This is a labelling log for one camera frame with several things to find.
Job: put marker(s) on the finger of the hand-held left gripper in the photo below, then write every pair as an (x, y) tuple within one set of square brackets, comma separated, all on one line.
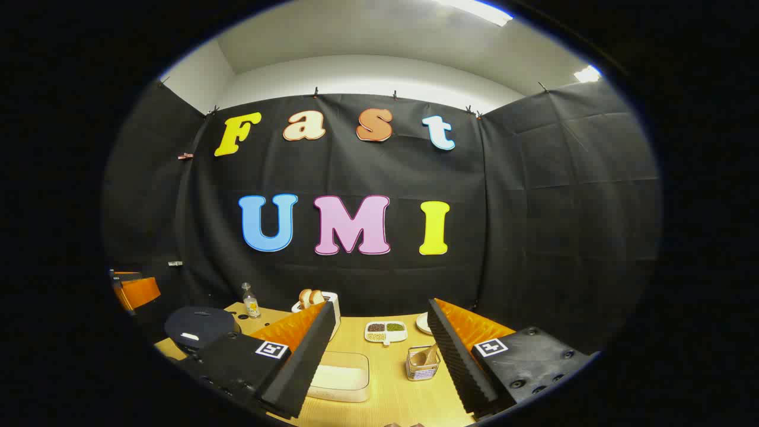
[(141, 292)]

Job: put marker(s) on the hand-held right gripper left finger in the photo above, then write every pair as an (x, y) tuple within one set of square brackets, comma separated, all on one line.
[(308, 362)]

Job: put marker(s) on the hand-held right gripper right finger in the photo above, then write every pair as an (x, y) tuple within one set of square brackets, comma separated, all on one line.
[(456, 362)]

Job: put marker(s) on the wooden spoon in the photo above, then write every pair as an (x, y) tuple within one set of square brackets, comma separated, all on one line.
[(424, 356)]

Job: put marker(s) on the black lidded rice cooker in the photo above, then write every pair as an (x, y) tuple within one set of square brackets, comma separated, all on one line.
[(198, 326)]

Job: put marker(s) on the small white plate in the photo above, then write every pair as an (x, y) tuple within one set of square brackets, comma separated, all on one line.
[(423, 324)]

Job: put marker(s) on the clear plastic container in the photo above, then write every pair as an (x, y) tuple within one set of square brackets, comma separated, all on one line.
[(350, 396)]

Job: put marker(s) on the toasted bread slice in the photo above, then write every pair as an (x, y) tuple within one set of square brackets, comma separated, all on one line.
[(305, 298), (316, 296)]

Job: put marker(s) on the white toaster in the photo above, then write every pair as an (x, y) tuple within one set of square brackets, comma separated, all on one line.
[(331, 296)]

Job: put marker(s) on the green beans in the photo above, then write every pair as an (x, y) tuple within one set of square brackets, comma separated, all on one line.
[(395, 327)]

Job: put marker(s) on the white divided dish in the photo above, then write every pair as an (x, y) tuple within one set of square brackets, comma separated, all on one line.
[(386, 341)]

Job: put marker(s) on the dark brown beans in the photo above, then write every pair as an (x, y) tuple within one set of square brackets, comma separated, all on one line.
[(376, 327)]

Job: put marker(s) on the small clear glass bottle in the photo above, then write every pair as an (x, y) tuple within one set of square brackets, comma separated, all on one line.
[(251, 303)]

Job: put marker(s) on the black backdrop cloth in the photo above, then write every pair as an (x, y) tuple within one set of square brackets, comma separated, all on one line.
[(533, 207)]

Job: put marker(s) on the ceiling light panel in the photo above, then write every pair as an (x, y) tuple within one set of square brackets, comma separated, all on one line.
[(587, 74), (477, 10)]

